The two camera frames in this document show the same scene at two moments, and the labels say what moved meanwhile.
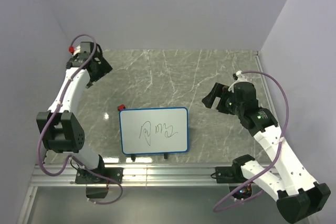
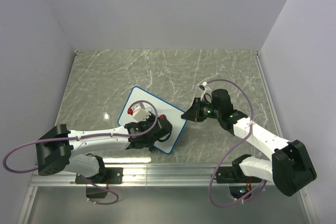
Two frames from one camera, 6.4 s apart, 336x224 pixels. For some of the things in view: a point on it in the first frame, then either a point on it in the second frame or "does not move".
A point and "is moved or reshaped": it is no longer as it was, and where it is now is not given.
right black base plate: x=229 y=174 does not move
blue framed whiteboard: x=154 y=130 is moved or reshaped
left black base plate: x=114 y=174 does not move
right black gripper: x=218 y=90 → x=193 y=113
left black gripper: x=104 y=67 → x=150 y=118
